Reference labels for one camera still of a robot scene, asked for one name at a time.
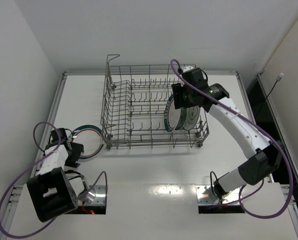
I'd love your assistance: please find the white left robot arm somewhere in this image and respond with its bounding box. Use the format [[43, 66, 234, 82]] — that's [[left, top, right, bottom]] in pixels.
[[27, 128, 87, 223]]

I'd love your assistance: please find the teal red rimmed plate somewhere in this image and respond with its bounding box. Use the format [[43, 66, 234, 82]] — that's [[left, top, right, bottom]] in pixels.
[[164, 94, 187, 133], [73, 124, 104, 162]]

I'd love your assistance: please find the white gold rimmed plate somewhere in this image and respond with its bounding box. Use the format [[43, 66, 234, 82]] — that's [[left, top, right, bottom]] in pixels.
[[183, 106, 200, 131]]

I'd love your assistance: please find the aluminium table frame rail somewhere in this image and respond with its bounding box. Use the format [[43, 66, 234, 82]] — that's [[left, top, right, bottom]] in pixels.
[[0, 69, 298, 240]]

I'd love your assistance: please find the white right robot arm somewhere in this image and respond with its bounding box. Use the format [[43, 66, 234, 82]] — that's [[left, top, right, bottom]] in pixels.
[[172, 66, 281, 199]]

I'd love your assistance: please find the grey wire dish rack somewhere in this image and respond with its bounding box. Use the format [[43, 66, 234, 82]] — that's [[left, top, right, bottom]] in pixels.
[[101, 54, 209, 150]]

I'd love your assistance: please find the metal base plate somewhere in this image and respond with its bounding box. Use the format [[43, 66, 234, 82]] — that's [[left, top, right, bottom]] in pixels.
[[195, 185, 240, 206], [78, 185, 107, 207]]

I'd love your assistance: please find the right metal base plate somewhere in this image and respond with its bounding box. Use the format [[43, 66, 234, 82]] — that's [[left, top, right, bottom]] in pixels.
[[195, 185, 240, 206]]

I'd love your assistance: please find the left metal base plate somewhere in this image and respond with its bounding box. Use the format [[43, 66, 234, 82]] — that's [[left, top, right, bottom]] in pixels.
[[78, 185, 107, 207]]

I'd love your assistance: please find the hanging black usb cable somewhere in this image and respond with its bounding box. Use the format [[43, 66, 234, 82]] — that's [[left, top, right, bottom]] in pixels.
[[252, 72, 284, 120]]

